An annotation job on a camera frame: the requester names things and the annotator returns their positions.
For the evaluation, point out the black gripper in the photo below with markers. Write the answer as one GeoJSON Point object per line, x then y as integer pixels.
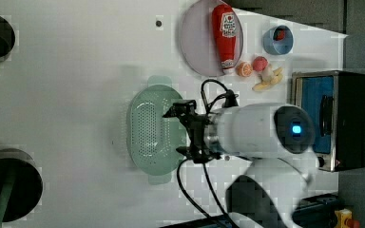
{"type": "Point", "coordinates": [194, 124]}

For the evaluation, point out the mint green strainer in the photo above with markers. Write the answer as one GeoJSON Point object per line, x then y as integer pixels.
{"type": "Point", "coordinates": [152, 139]}

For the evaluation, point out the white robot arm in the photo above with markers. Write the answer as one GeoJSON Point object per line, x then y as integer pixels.
{"type": "Point", "coordinates": [277, 139]}

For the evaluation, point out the orange slice toy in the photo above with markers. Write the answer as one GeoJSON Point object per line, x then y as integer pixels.
{"type": "Point", "coordinates": [244, 69]}

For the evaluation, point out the grey round plate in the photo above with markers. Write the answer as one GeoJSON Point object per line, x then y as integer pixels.
{"type": "Point", "coordinates": [197, 40]}

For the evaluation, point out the red plush strawberry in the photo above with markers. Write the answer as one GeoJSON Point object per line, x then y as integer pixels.
{"type": "Point", "coordinates": [259, 64]}

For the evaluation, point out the yellow plush banana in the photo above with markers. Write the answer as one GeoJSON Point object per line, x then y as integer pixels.
{"type": "Point", "coordinates": [269, 78]}

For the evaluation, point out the red plush ketchup bottle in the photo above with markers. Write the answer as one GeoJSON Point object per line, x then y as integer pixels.
{"type": "Point", "coordinates": [225, 34]}

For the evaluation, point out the blue bowl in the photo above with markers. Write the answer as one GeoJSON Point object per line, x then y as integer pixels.
{"type": "Point", "coordinates": [281, 47]}

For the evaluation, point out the small red toy in bowl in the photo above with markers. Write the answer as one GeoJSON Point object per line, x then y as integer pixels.
{"type": "Point", "coordinates": [279, 34]}

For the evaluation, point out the black toaster oven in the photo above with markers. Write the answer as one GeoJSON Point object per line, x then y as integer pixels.
{"type": "Point", "coordinates": [335, 101]}

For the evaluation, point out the yellow red emergency button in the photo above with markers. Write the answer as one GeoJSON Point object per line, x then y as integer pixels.
{"type": "Point", "coordinates": [345, 219]}

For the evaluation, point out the black pan with green handle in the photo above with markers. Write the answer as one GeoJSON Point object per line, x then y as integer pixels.
{"type": "Point", "coordinates": [21, 184]}

